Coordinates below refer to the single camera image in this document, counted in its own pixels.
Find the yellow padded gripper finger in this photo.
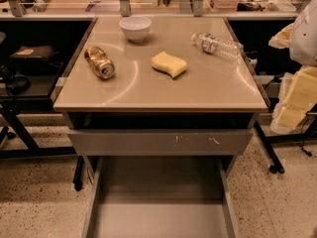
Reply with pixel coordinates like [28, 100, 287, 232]
[270, 65, 317, 134]
[268, 23, 293, 50]

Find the yellow sponge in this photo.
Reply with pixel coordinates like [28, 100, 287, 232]
[151, 52, 187, 78]

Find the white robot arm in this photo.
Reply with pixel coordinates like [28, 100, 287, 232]
[268, 0, 317, 134]

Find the grey drawer cabinet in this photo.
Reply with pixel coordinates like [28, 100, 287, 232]
[54, 17, 267, 170]

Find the grey open bottom drawer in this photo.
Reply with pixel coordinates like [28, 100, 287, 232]
[80, 157, 241, 238]

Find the grey middle drawer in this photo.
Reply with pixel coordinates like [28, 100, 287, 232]
[68, 129, 253, 156]

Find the clear plastic water bottle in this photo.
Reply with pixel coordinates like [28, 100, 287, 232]
[191, 32, 244, 61]

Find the black table leg right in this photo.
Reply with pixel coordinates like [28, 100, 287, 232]
[254, 122, 285, 174]

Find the white ceramic bowl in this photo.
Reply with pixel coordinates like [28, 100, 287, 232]
[119, 16, 152, 43]

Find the crushed gold soda can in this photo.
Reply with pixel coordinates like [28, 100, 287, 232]
[84, 46, 115, 79]

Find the black bag on shelf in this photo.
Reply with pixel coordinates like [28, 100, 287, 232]
[9, 46, 58, 62]

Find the black table frame left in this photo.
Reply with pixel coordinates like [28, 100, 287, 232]
[0, 97, 75, 159]

